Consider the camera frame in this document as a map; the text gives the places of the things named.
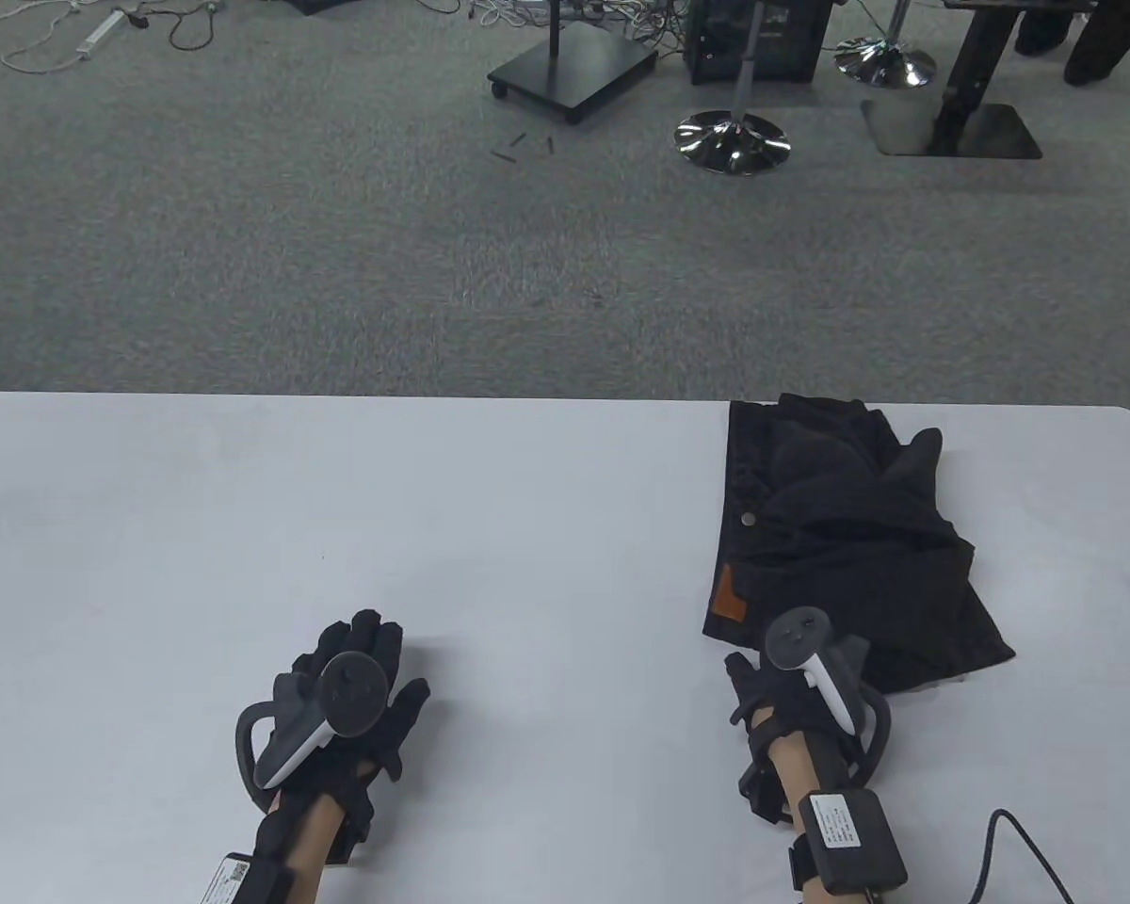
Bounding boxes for thick black cable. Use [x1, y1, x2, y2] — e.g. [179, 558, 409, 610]
[970, 808, 1076, 904]

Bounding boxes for looped black cable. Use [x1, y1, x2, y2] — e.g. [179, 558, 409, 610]
[118, 0, 222, 53]

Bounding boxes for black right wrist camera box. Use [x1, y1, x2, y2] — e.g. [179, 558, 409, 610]
[789, 789, 908, 896]

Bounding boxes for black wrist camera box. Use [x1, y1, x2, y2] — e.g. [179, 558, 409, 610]
[789, 789, 908, 896]
[198, 852, 295, 904]

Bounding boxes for chrome stool base with pole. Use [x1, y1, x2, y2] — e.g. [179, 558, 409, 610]
[673, 0, 792, 177]
[833, 0, 938, 90]

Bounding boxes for black trousers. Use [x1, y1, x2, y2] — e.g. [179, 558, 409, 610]
[702, 393, 1018, 698]

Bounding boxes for black wheeled stand base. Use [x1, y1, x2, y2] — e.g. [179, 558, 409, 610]
[487, 0, 660, 126]

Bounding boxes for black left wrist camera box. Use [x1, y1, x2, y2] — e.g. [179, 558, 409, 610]
[198, 852, 295, 904]

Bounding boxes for white floor cable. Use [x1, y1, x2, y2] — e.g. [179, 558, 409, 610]
[0, 0, 105, 73]

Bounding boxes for person's right hand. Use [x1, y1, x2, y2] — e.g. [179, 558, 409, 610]
[723, 640, 891, 766]

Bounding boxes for person's left hand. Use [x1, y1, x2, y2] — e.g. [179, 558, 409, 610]
[268, 609, 431, 820]

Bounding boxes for person's left forearm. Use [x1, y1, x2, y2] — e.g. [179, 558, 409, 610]
[268, 791, 351, 904]

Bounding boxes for white power strip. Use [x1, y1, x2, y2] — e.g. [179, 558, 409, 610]
[75, 9, 125, 55]

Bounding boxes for black flat-base stand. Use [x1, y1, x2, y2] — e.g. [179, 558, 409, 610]
[860, 0, 1098, 161]

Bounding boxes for tangle of cables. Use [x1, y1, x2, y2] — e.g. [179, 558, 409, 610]
[466, 0, 698, 48]

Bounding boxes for black computer tower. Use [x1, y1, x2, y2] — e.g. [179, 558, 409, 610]
[683, 0, 834, 86]

